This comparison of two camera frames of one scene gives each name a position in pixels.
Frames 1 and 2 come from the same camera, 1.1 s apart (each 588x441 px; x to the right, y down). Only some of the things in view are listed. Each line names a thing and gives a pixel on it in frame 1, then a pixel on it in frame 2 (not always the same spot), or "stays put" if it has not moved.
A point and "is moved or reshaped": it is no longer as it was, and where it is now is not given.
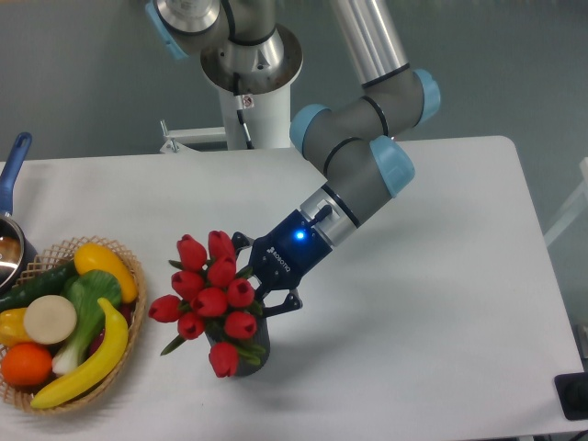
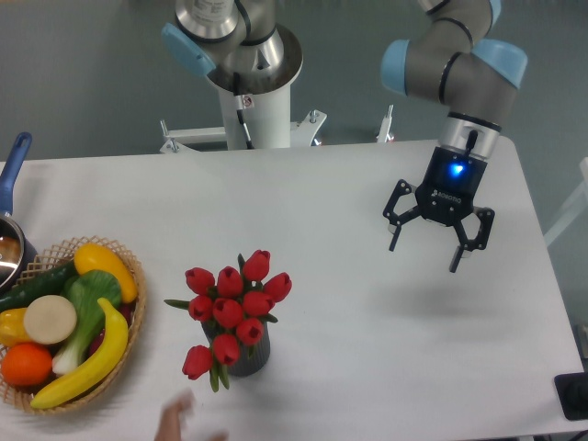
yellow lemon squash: x=90 y=257 stays put
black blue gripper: x=280 y=259 → x=446 y=197
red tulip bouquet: x=212 y=300 is moved or reshaped
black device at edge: x=572 y=394 stays put
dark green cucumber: x=50 y=282 stays put
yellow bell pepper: x=12 y=327 stays put
